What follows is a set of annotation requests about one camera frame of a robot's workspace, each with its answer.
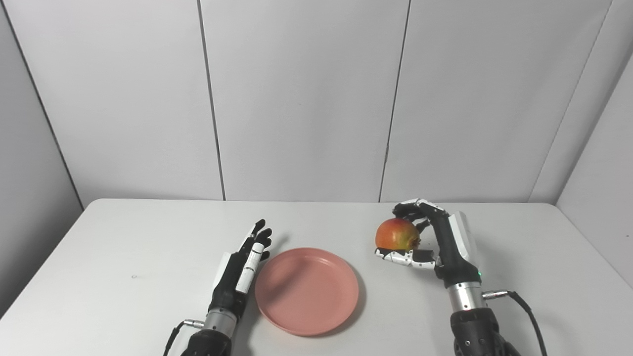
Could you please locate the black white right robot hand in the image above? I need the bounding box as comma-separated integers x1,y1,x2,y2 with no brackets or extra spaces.
374,198,483,289

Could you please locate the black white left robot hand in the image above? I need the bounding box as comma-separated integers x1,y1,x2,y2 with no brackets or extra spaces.
208,219,273,319

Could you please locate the red yellow apple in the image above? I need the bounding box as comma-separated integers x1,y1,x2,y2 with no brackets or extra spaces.
375,218,421,251

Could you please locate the pink round plate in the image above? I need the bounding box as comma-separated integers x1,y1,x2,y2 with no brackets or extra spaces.
255,248,360,337

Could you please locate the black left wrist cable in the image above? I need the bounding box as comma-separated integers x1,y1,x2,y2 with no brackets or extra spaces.
163,319,205,356

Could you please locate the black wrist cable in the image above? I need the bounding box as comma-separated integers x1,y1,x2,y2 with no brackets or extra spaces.
482,290,549,356
163,319,205,356

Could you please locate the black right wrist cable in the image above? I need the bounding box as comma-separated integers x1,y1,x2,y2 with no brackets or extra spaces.
482,290,549,356

